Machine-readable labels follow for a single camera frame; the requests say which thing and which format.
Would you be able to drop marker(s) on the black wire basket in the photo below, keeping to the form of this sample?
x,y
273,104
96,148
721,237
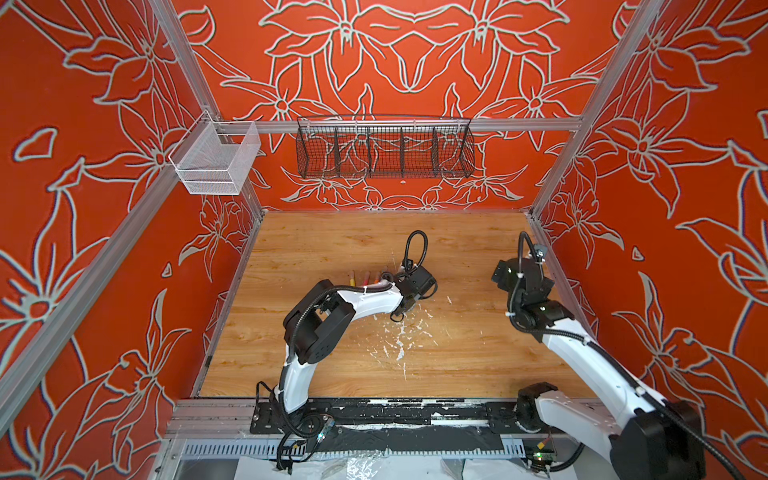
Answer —
x,y
360,147

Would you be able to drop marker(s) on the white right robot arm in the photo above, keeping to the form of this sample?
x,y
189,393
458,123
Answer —
x,y
638,431

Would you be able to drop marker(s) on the aluminium frame post left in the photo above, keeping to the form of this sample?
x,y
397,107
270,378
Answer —
x,y
178,41

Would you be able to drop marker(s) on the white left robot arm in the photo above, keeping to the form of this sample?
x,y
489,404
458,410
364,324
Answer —
x,y
317,324

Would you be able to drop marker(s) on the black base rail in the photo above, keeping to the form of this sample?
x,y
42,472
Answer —
x,y
427,425

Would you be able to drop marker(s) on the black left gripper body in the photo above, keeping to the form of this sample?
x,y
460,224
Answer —
x,y
412,299

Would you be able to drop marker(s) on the aluminium frame post right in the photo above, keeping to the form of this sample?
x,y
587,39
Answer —
x,y
626,47

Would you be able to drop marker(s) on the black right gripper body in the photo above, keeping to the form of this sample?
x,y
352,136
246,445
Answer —
x,y
505,283

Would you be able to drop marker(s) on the aluminium frame post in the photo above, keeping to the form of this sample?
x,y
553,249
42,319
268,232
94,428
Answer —
x,y
178,41
626,47

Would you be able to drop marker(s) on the white mesh basket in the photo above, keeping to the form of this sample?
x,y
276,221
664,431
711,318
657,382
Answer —
x,y
215,158

